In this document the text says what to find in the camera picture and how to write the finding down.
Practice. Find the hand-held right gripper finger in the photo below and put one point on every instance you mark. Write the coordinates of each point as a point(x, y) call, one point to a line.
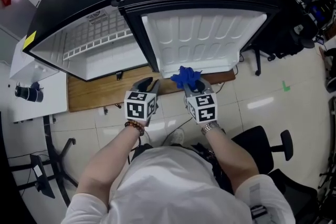
point(187, 90)
point(209, 87)

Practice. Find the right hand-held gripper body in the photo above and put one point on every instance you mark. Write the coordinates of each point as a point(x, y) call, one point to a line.
point(204, 110)

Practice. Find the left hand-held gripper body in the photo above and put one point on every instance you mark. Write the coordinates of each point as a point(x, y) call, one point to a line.
point(136, 110)

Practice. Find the blue cleaning cloth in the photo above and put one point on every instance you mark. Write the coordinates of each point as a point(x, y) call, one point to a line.
point(186, 77)

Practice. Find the white fridge door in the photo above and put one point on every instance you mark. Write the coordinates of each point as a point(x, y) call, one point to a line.
point(199, 39)

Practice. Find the person's left forearm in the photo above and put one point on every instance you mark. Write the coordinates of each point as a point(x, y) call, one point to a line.
point(110, 162)

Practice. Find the silver wristwatch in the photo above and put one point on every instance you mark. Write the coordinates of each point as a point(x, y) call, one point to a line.
point(210, 128)

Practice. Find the person's white shoe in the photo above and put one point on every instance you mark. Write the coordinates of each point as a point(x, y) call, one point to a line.
point(178, 136)

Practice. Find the black waist pack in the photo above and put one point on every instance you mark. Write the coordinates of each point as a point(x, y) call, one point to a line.
point(215, 165)

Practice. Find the black swivel chair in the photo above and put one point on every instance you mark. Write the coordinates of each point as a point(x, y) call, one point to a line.
point(254, 144)

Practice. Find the white plastic grid shelf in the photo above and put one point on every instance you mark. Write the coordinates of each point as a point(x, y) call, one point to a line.
point(92, 44)

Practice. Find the person's white shirt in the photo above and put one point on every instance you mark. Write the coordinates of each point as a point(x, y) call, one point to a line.
point(170, 186)

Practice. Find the black high-back chair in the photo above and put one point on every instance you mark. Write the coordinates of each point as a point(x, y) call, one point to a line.
point(278, 23)

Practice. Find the black power adapter box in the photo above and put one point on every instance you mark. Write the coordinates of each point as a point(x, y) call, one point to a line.
point(42, 178)

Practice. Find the white microwave oven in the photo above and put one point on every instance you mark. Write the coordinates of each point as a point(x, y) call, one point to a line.
point(23, 68)

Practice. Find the yellow warning sticker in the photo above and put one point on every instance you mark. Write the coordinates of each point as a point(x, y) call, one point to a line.
point(29, 40)

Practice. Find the silver tall fridge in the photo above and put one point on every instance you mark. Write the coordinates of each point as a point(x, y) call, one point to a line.
point(15, 15)

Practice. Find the black desk frame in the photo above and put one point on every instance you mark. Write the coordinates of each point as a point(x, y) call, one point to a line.
point(56, 160)

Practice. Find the black camera lens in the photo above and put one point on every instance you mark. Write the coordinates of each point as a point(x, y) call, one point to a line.
point(30, 93)

